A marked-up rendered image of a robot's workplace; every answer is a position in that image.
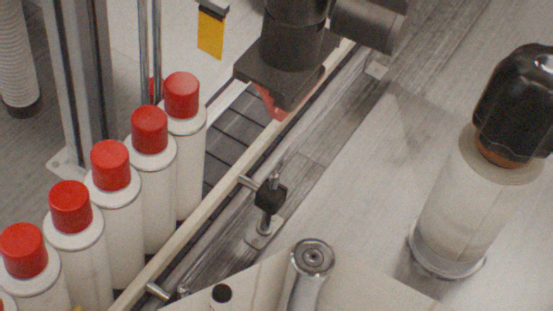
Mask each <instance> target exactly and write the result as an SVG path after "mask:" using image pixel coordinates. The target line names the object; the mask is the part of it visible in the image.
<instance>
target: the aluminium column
mask: <svg viewBox="0 0 553 311"><path fill-rule="evenodd" d="M91 1H92V18H93V27H94V36H95V47H96V58H97V71H98V84H99V103H100V110H101V117H102V123H103V127H104V133H105V140H107V139H114V140H118V122H117V111H116V101H115V91H114V80H113V70H112V60H111V40H110V30H109V20H108V9H107V0H91ZM41 4H42V9H43V15H44V19H45V23H46V29H47V34H48V43H49V48H50V54H51V59H52V62H53V68H54V77H55V83H56V87H57V92H58V98H59V102H60V111H61V116H62V122H63V127H64V132H65V137H66V141H67V151H68V155H69V161H70V164H72V165H73V166H74V167H76V168H77V169H79V170H80V171H82V172H83V173H85V174H87V173H88V172H89V171H90V170H91V163H90V151H91V149H92V147H93V146H94V145H95V144H97V143H99V142H101V141H102V134H101V126H100V117H99V103H98V95H97V87H96V80H95V72H94V65H93V57H92V42H91V34H90V26H89V19H88V10H87V2H86V0H41Z"/></svg>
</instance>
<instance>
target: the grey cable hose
mask: <svg viewBox="0 0 553 311"><path fill-rule="evenodd" d="M0 89H1V100H2V104H3V108H4V109H5V110H6V111H7V112H8V114H9V115H11V116H12V117H13V118H16V119H27V118H31V117H33V116H35V115H36V114H38V113H39V111H40V110H41V108H42V105H43V97H42V92H41V88H40V87H39V86H38V82H37V78H36V73H35V66H34V62H33V59H32V54H31V49H30V45H29V37H28V32H27V28H26V23H25V19H24V15H23V10H22V2H21V0H0Z"/></svg>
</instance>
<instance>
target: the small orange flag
mask: <svg viewBox="0 0 553 311"><path fill-rule="evenodd" d="M225 24H226V15H225V16H222V15H220V14H219V13H217V12H215V11H213V10H210V9H209V8H207V7H205V6H203V5H201V4H199V5H198V25H197V43H196V47H197V48H198V49H200V50H201V51H203V52H205V53H207V54H210V55H211V56H212V57H214V58H216V59H218V60H222V54H223V44H224V34H225Z"/></svg>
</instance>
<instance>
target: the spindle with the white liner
mask: <svg viewBox="0 0 553 311"><path fill-rule="evenodd" d="M552 153H553V46H545V45H542V44H539V43H536V42H533V43H528V44H524V45H522V46H520V47H519V48H516V49H515V50H514V51H512V52H511V54H509V55H507V56H506V57H505V58H504V59H502V60H501V61H499V63H498V64H497V65H496V66H495V68H494V69H493V72H492V74H491V76H490V78H489V80H488V81H487V83H486V86H485V88H484V90H483V92H482V93H481V95H480V98H479V99H478V101H477V103H476V105H475V107H474V110H473V113H472V121H470V122H469V123H468V124H467V125H466V126H465V127H464V128H463V129H462V131H461V133H460V135H459V137H458V139H457V141H456V143H455V145H454V147H453V148H452V150H451V152H450V154H449V156H448V159H447V160H446V162H445V165H444V167H443V169H442V171H441V173H440V174H439V175H438V177H437V179H436V181H435V184H434V186H433V188H432V190H431V192H430V194H429V196H428V198H427V199H426V201H425V204H424V206H423V207H422V208H421V210H420V211H419V214H418V216H417V219H416V220H415V221H414V223H413V224H412V226H411V228H410V232H409V244H410V248H411V251H412V253H413V255H414V256H415V258H416V259H417V261H418V262H419V263H420V264H421V265H422V266H423V267H424V268H426V269H427V270H429V271H430V272H432V273H433V274H436V275H438V276H442V277H446V278H462V277H466V276H470V275H472V274H473V273H474V272H475V271H476V270H477V269H478V268H479V267H480V266H481V265H482V263H483V261H484V259H485V257H486V254H487V253H488V252H489V251H490V249H491V247H492V244H493V242H494V240H495V239H496V238H497V236H498V235H499V233H500V231H501V230H502V228H503V227H504V225H505V224H506V223H507V221H509V220H510V218H511V217H512V215H513V214H514V212H515V211H516V209H517V207H518V206H519V205H520V203H521V202H522V201H523V199H524V198H525V196H526V195H527V194H528V192H529V191H530V189H531V187H532V185H533V184H534V183H535V181H537V179H538V178H539V177H540V175H541V174H542V172H543V170H544V166H545V158H547V157H549V156H550V155H551V154H552Z"/></svg>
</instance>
